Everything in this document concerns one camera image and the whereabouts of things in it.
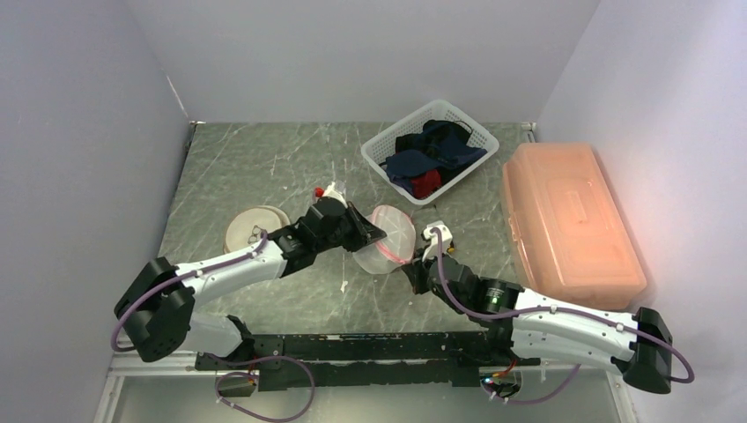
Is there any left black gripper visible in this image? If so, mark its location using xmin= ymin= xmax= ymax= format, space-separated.
xmin=314 ymin=201 xmax=385 ymax=254

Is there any navy blue bra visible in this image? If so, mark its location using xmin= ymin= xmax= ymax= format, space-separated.
xmin=379 ymin=120 xmax=487 ymax=199

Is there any red bra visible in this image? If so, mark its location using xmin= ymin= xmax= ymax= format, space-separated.
xmin=410 ymin=169 xmax=442 ymax=199

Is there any white mesh laundry bag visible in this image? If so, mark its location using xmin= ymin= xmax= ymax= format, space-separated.
xmin=223 ymin=205 xmax=290 ymax=253

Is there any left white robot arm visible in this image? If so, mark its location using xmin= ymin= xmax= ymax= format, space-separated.
xmin=110 ymin=197 xmax=387 ymax=370

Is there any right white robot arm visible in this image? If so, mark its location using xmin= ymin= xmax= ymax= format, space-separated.
xmin=402 ymin=256 xmax=675 ymax=394

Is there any black bra in basket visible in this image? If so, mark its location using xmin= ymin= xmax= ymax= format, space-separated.
xmin=386 ymin=120 xmax=485 ymax=172

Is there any orange translucent storage box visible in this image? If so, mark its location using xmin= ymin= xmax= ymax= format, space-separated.
xmin=501 ymin=143 xmax=647 ymax=311

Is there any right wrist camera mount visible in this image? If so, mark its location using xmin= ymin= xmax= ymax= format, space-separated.
xmin=421 ymin=220 xmax=454 ymax=260

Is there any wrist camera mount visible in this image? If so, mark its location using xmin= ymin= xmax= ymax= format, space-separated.
xmin=313 ymin=182 xmax=346 ymax=204
xmin=421 ymin=220 xmax=454 ymax=260

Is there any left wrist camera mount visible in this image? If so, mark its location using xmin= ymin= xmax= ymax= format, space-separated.
xmin=313 ymin=182 xmax=346 ymax=204

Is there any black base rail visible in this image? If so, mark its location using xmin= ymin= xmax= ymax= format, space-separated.
xmin=195 ymin=330 xmax=541 ymax=392

